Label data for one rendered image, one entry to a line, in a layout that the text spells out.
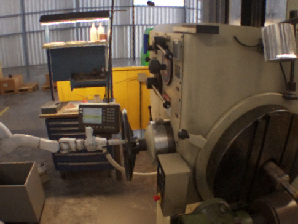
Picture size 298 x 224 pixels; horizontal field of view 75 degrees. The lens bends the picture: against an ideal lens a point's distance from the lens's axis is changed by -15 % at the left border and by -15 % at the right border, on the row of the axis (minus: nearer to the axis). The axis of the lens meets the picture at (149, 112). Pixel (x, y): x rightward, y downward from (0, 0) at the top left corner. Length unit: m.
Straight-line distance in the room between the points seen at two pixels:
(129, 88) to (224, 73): 2.91
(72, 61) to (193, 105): 2.29
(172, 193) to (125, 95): 2.92
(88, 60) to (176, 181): 2.29
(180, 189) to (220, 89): 0.43
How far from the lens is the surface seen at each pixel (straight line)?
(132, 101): 3.78
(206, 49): 0.86
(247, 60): 0.95
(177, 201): 0.99
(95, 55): 2.93
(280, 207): 0.90
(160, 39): 1.15
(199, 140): 0.91
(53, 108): 2.70
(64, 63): 3.01
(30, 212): 2.50
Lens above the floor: 1.86
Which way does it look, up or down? 21 degrees down
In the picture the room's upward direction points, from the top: straight up
